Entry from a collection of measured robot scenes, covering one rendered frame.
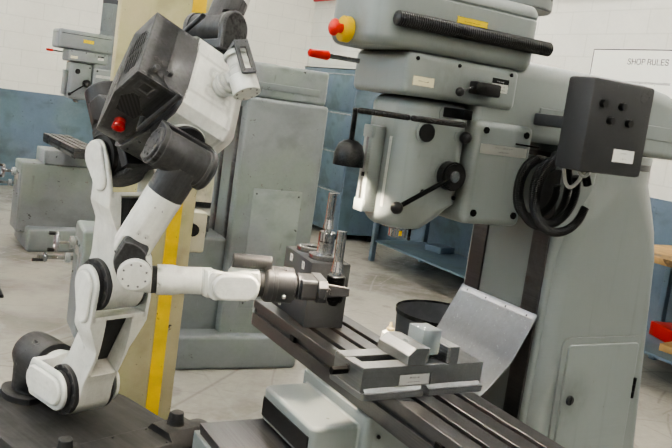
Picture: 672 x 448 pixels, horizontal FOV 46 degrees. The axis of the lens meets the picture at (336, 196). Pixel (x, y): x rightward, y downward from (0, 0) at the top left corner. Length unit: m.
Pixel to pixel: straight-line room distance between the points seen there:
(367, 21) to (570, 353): 1.02
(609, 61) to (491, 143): 5.34
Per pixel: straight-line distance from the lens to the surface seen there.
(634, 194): 2.27
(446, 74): 1.89
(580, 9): 7.66
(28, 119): 10.77
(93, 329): 2.26
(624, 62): 7.19
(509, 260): 2.25
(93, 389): 2.42
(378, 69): 1.93
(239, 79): 1.88
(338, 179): 9.35
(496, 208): 2.04
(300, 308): 2.28
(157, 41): 1.93
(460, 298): 2.37
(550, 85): 2.12
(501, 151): 2.02
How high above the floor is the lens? 1.59
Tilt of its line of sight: 7 degrees down
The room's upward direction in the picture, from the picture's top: 8 degrees clockwise
